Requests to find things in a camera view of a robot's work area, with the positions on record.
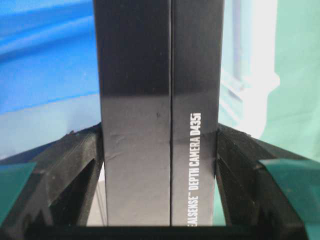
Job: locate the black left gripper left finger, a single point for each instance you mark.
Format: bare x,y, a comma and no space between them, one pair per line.
51,185

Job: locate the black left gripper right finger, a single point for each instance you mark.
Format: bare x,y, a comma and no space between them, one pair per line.
267,193

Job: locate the black box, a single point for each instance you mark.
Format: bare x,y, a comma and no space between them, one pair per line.
159,65

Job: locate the clear plastic storage case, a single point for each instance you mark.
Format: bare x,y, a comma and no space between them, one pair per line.
128,88

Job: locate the blue cloth liner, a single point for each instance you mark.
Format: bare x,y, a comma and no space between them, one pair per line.
49,83

